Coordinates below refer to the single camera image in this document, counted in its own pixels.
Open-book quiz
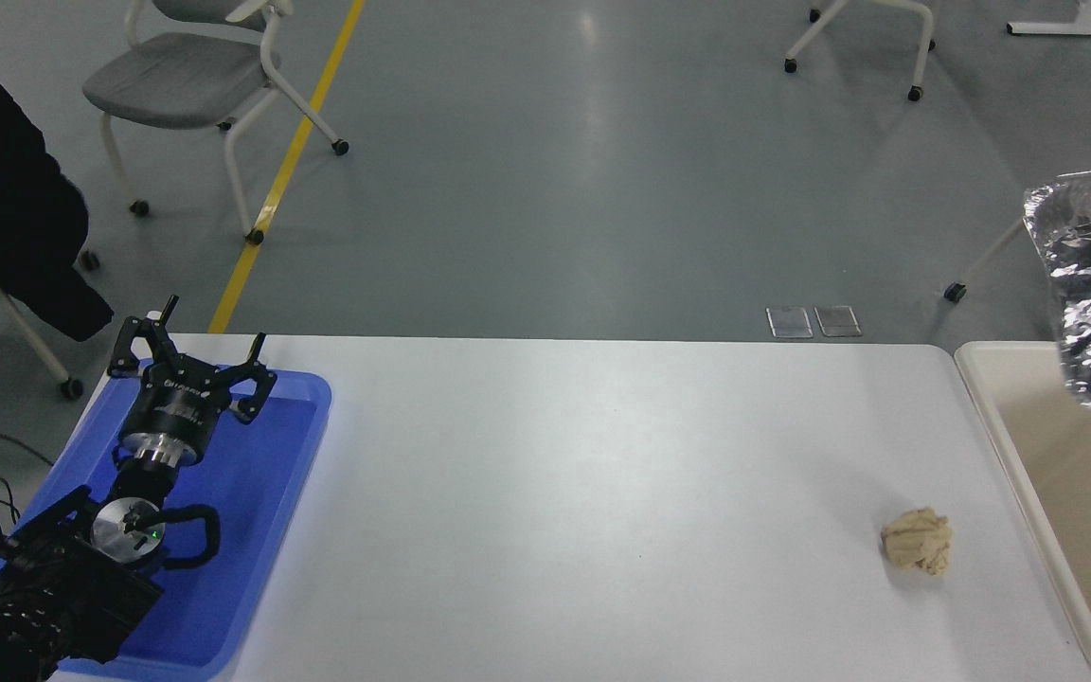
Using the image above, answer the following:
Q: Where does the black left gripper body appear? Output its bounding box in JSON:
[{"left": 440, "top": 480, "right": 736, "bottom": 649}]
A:
[{"left": 126, "top": 365, "right": 234, "bottom": 446}]

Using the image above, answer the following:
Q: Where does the metal floor plate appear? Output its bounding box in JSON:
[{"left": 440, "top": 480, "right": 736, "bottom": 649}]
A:
[
  {"left": 814, "top": 304, "right": 863, "bottom": 339},
  {"left": 765, "top": 305, "right": 814, "bottom": 340}
]

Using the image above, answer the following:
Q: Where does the blue plastic tray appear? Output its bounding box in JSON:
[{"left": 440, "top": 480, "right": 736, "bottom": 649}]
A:
[{"left": 0, "top": 363, "right": 333, "bottom": 681}]

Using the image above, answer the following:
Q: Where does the white leg caster chair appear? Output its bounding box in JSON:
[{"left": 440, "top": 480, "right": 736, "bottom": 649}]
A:
[{"left": 0, "top": 242, "right": 102, "bottom": 400}]

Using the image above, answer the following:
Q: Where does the crumpled tan paper ball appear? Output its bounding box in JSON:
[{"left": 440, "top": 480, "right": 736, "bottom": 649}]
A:
[{"left": 880, "top": 507, "right": 954, "bottom": 577}]

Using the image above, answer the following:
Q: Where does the grey round seat chair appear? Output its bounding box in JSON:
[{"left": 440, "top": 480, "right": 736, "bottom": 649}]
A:
[{"left": 944, "top": 216, "right": 1028, "bottom": 304}]

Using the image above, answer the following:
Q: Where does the large pale bin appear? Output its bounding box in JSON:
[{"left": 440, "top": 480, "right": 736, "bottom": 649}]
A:
[{"left": 955, "top": 341, "right": 1091, "bottom": 682}]

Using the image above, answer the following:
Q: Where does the white floor stand base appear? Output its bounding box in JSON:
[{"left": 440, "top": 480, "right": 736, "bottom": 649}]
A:
[{"left": 1007, "top": 0, "right": 1091, "bottom": 39}]

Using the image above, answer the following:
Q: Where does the grey seat white frame chair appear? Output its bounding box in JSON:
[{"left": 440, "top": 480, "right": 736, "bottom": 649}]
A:
[{"left": 81, "top": 0, "right": 350, "bottom": 246}]

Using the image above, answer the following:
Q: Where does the white frame wheeled chair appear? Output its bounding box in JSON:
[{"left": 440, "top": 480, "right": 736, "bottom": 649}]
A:
[{"left": 783, "top": 0, "right": 938, "bottom": 103}]

